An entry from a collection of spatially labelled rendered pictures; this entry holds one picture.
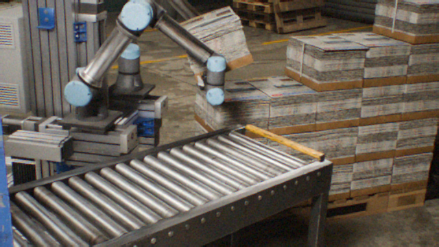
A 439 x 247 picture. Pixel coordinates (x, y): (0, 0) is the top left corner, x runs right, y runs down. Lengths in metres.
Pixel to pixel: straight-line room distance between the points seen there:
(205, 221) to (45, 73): 1.31
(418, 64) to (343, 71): 0.50
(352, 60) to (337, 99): 0.23
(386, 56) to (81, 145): 1.73
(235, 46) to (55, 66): 0.86
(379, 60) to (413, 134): 0.57
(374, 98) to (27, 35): 1.89
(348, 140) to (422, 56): 0.64
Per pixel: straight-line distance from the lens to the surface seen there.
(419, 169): 3.76
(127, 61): 2.99
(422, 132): 3.64
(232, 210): 1.92
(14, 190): 2.05
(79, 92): 2.41
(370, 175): 3.52
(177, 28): 2.43
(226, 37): 2.63
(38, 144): 2.61
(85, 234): 1.76
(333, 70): 3.12
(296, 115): 3.07
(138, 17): 2.28
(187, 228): 1.81
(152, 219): 1.81
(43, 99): 2.89
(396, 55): 3.35
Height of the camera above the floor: 1.69
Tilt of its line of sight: 20 degrees down
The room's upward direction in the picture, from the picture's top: 2 degrees clockwise
